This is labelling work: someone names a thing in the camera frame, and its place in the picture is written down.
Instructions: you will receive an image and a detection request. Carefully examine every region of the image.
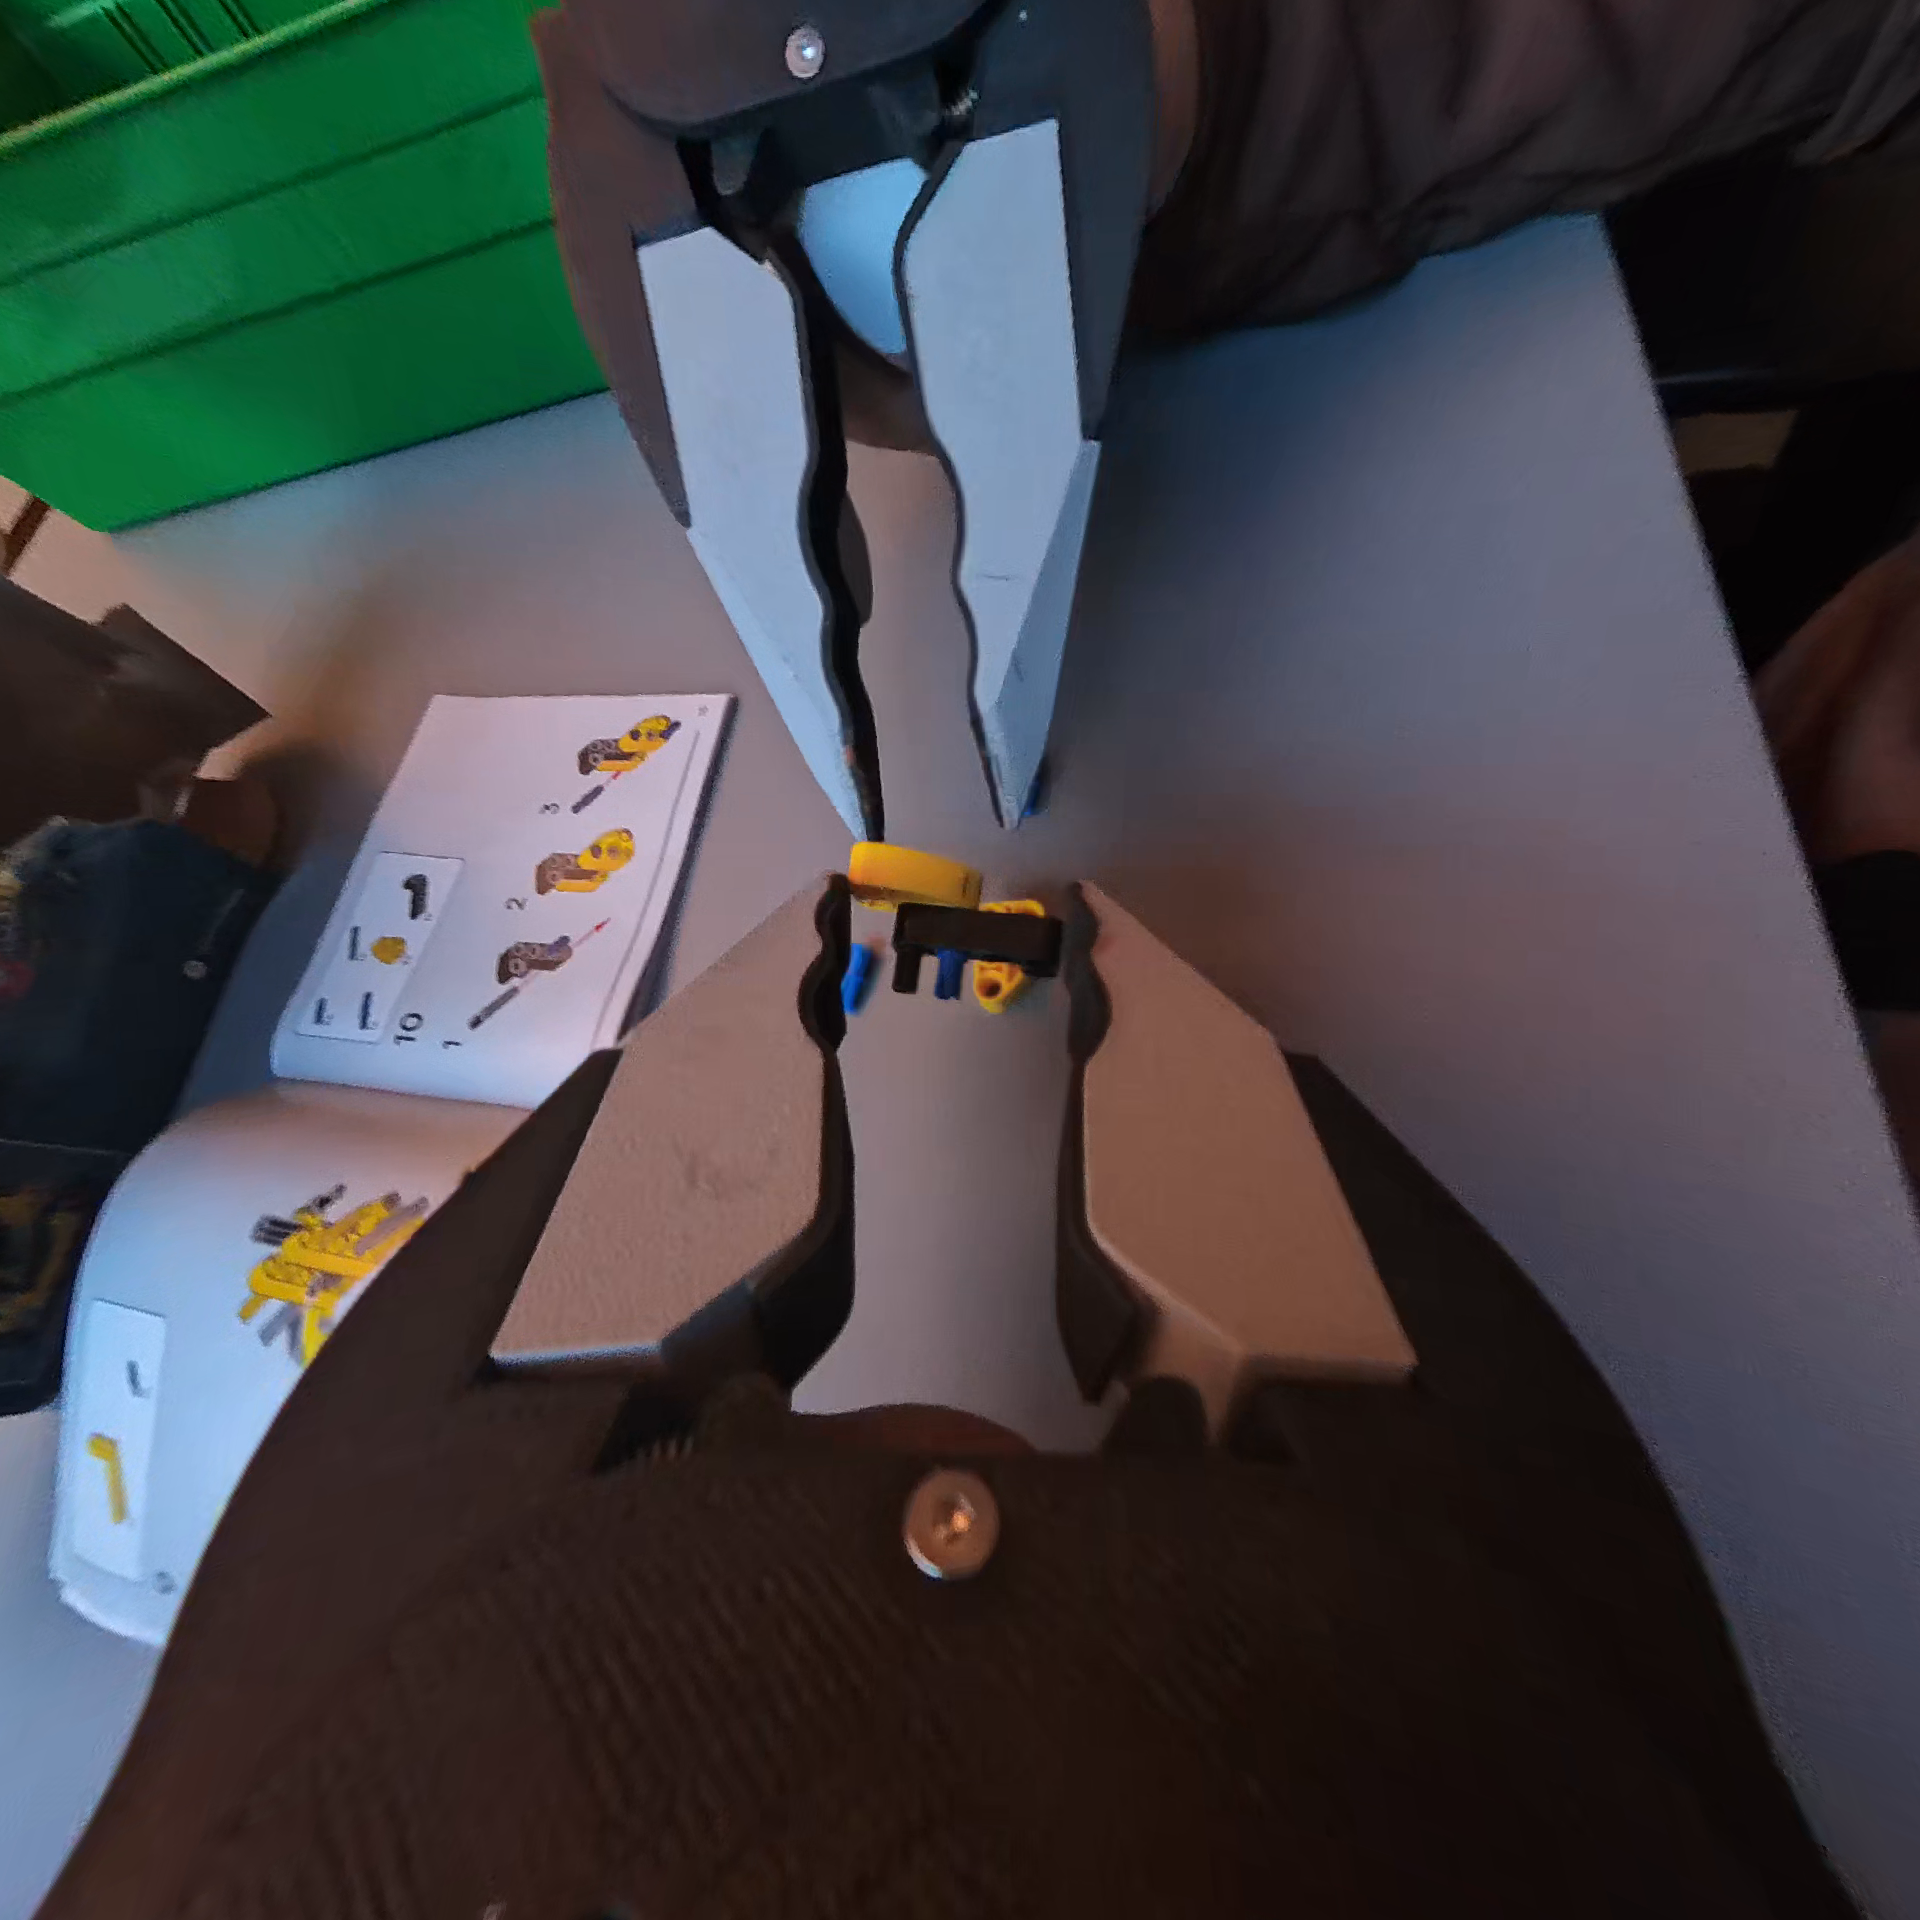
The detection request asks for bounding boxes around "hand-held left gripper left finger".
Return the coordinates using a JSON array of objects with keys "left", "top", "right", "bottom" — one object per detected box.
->
[{"left": 490, "top": 873, "right": 859, "bottom": 1386}]

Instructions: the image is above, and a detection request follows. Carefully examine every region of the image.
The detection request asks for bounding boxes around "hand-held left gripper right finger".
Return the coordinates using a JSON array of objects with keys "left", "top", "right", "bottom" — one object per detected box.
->
[{"left": 1055, "top": 881, "right": 1422, "bottom": 1402}]

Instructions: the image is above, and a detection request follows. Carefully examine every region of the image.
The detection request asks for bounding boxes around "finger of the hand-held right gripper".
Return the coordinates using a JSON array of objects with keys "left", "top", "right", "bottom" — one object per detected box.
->
[
  {"left": 894, "top": 120, "right": 1106, "bottom": 833},
  {"left": 635, "top": 224, "right": 889, "bottom": 841}
]

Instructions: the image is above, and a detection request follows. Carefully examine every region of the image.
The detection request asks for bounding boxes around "black lego beam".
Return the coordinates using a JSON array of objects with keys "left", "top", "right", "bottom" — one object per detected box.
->
[{"left": 890, "top": 905, "right": 1067, "bottom": 996}]

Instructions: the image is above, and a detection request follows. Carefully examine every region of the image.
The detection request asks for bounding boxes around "yellow lego piece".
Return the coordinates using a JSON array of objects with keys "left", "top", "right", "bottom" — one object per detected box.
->
[{"left": 845, "top": 841, "right": 984, "bottom": 913}]

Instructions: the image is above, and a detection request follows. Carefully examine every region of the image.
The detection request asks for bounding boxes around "person's right forearm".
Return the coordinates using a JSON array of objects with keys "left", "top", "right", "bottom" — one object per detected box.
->
[{"left": 1125, "top": 0, "right": 1920, "bottom": 342}]

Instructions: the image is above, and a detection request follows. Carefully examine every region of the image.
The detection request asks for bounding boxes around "small yellow lego connector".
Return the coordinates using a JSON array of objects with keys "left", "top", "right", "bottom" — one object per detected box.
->
[{"left": 967, "top": 899, "right": 1048, "bottom": 1017}]

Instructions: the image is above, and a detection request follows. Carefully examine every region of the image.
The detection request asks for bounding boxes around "lego instruction booklet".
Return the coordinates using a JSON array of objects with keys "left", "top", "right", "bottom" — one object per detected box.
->
[{"left": 45, "top": 691, "right": 738, "bottom": 1654}]

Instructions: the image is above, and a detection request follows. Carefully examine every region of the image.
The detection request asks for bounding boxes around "dark lego box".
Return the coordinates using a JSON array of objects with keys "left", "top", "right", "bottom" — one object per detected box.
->
[{"left": 0, "top": 576, "right": 289, "bottom": 1419}]

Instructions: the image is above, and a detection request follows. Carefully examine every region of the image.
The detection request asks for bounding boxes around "green plastic bin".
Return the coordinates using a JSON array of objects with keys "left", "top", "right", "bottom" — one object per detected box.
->
[{"left": 0, "top": 0, "right": 610, "bottom": 537}]

